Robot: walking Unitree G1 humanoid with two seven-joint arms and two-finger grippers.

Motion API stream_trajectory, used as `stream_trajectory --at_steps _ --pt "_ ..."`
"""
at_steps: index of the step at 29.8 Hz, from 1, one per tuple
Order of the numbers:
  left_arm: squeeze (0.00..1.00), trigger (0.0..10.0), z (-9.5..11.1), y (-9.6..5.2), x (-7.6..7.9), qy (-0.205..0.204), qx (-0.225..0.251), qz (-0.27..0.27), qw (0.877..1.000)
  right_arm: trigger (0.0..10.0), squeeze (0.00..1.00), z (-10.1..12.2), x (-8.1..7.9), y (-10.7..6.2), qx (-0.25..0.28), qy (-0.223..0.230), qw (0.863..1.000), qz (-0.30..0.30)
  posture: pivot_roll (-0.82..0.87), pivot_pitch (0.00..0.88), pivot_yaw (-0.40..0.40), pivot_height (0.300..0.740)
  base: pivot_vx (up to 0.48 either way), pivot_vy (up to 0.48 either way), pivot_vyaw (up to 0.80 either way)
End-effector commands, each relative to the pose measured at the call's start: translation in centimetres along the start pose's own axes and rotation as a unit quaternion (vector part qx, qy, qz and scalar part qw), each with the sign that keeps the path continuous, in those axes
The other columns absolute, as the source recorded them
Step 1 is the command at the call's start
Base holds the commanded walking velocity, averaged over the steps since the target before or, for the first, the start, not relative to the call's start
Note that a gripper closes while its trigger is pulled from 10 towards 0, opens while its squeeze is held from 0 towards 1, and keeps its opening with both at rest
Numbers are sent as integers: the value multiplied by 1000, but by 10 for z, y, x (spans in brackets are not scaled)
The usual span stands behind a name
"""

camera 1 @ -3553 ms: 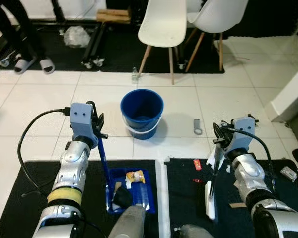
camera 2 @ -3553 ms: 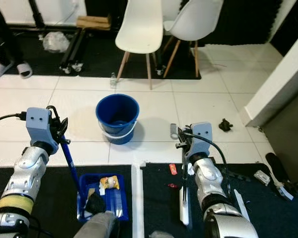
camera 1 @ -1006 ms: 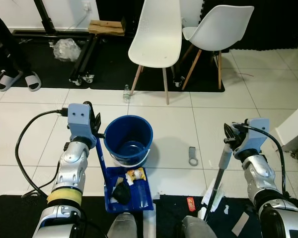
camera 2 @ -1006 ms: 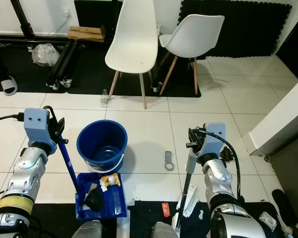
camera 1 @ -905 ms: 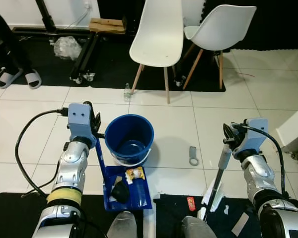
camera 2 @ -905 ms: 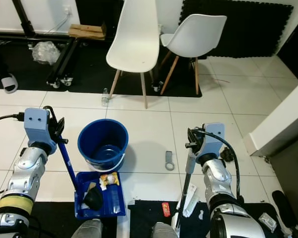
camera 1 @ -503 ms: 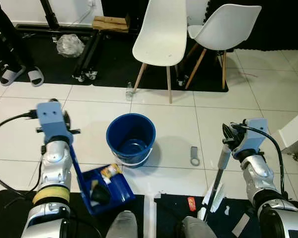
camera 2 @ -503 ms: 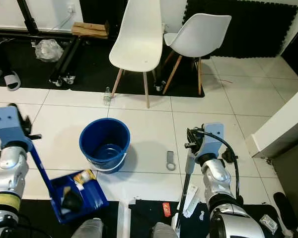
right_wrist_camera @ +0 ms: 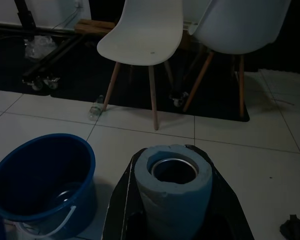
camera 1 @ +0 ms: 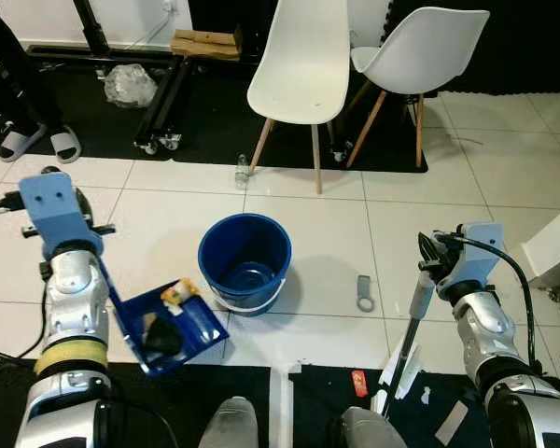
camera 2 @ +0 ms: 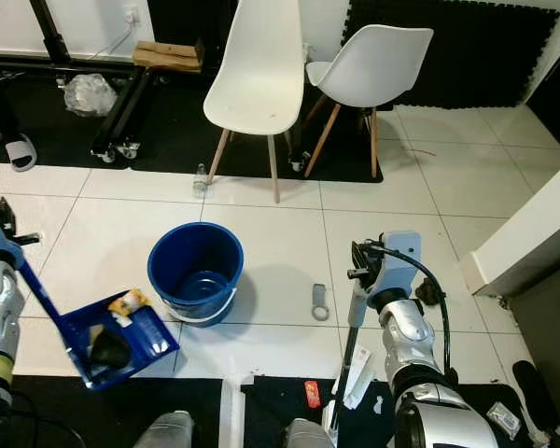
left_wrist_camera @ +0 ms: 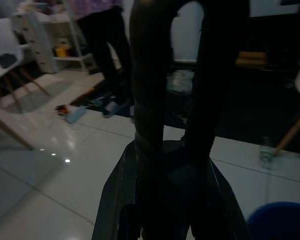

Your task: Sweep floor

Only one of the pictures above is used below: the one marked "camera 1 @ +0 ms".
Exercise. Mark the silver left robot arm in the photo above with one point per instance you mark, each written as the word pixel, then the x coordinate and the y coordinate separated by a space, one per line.
pixel 75 299

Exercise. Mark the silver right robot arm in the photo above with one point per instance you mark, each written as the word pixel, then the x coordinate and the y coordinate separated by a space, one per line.
pixel 485 327

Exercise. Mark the black foam floor mat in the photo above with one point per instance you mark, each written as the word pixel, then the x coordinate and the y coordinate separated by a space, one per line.
pixel 187 401
pixel 327 411
pixel 215 121

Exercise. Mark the white slide sandal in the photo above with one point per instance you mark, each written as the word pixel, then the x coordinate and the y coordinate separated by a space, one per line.
pixel 65 145
pixel 20 142

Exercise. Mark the white paper strip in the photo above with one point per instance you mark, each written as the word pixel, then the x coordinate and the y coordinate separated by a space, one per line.
pixel 411 359

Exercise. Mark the orange snack packet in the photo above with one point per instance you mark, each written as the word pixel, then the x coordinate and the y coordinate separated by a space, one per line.
pixel 180 294

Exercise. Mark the clear crumpled plastic bag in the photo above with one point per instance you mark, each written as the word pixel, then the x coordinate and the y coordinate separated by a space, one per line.
pixel 131 86

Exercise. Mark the blue plastic bucket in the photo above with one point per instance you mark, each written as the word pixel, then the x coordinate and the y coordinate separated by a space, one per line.
pixel 219 271

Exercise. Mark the black crumpled lump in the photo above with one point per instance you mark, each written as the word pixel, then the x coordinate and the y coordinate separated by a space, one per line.
pixel 161 338

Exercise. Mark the small red packet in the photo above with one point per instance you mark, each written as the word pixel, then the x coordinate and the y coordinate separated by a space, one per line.
pixel 358 383

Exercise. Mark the small clear water bottle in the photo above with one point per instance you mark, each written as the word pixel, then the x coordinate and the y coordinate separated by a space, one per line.
pixel 242 174

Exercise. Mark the person leg black trousers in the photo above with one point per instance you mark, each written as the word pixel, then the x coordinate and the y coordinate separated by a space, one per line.
pixel 9 65

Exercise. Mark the plain white card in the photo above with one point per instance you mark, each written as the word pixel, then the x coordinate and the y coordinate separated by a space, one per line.
pixel 451 425

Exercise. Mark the grey robot right leg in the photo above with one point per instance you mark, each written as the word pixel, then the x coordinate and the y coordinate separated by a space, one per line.
pixel 369 429

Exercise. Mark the grey robot leg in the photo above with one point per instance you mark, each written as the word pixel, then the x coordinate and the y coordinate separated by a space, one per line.
pixel 369 429
pixel 229 425

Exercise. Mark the stacked wooden blocks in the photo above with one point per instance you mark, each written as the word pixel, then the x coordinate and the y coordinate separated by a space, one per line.
pixel 205 44

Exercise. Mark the white plastic chair wooden legs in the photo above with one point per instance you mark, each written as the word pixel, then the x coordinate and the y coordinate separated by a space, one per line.
pixel 429 51
pixel 303 65

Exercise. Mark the grey robot left leg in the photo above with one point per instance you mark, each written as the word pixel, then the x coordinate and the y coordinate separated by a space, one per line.
pixel 229 425

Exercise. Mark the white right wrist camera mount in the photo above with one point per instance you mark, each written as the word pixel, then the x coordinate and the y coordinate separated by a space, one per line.
pixel 483 257

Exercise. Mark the black metal frame with casters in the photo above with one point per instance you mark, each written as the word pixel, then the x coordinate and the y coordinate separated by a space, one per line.
pixel 163 103

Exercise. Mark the black foam wall panel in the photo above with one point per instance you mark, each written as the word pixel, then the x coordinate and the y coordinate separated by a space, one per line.
pixel 532 47

